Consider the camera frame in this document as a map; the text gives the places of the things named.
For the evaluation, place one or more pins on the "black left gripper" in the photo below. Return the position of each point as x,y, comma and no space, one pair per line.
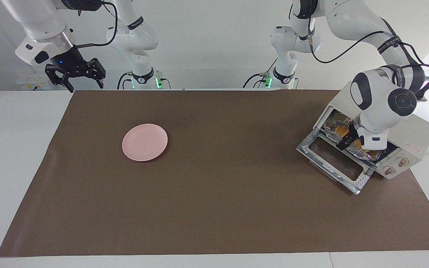
355,131

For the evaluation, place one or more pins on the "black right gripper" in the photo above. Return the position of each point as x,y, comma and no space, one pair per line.
69,61

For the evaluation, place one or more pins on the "sliced orange yellow bread loaf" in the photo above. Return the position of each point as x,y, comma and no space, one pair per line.
341,129

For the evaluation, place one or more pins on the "crinkled aluminium foil tray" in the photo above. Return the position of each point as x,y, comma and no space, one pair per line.
359,152

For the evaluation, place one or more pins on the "cream oven knob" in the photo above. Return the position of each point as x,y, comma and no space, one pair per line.
402,161
388,171

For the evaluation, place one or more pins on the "cream white toaster oven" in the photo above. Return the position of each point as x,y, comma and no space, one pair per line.
415,130

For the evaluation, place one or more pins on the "white power socket box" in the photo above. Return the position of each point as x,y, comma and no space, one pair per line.
30,83

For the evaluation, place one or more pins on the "pink round plate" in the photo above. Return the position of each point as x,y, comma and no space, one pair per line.
144,142

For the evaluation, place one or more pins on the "brown paper table mat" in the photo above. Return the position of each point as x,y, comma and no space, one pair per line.
218,204

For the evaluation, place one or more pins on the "glass oven door metal frame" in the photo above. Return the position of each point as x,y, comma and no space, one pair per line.
361,182

